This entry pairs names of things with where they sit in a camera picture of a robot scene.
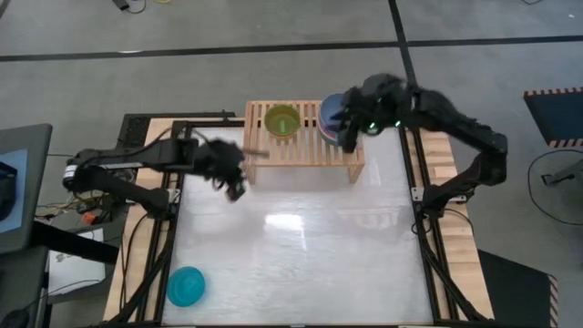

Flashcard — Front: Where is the black desk bar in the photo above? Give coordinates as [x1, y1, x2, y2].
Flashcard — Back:
[29, 221, 120, 265]

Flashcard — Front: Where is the white paper sheet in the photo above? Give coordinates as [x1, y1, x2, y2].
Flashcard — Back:
[47, 226, 107, 297]

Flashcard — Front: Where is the yellow and white wire bundle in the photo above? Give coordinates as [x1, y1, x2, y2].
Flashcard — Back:
[34, 190, 133, 220]

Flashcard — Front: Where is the black floor cable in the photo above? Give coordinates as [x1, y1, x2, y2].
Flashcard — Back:
[527, 148, 583, 228]

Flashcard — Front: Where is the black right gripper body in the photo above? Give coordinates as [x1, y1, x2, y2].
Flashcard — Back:
[344, 73, 414, 137]

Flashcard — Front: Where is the grey monitor with blue screen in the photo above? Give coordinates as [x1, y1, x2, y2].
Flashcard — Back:
[0, 122, 54, 255]

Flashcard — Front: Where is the grey floor stand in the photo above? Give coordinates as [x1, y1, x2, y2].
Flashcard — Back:
[540, 157, 583, 187]

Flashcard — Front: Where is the black power adapter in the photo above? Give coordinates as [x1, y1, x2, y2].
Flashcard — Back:
[111, 0, 147, 14]

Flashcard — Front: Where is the red bowl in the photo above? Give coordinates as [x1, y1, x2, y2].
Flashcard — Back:
[318, 121, 343, 143]

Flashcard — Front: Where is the black aluminium table frame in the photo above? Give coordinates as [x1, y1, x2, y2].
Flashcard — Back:
[108, 118, 488, 328]

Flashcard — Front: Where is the blue bowl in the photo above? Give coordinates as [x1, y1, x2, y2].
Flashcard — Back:
[319, 92, 351, 138]

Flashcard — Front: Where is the black floor mat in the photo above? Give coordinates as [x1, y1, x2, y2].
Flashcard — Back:
[476, 249, 559, 328]

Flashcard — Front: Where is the blue mat with striped edge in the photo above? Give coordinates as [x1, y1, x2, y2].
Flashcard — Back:
[522, 87, 583, 149]

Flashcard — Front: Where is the cyan translucent bowl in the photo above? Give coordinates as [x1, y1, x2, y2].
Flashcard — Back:
[166, 266, 207, 308]

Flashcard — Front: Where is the black cable beside table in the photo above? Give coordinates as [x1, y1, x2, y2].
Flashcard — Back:
[118, 213, 151, 315]

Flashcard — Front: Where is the yellow translucent bowl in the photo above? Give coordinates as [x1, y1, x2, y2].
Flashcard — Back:
[263, 104, 302, 138]

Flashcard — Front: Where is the black perforated panel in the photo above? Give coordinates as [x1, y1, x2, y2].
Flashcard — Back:
[116, 112, 237, 154]

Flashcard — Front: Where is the wooden slatted shelf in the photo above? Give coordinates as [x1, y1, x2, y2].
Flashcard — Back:
[241, 99, 366, 185]

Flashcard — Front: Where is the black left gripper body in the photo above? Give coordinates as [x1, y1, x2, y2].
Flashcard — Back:
[195, 139, 247, 183]

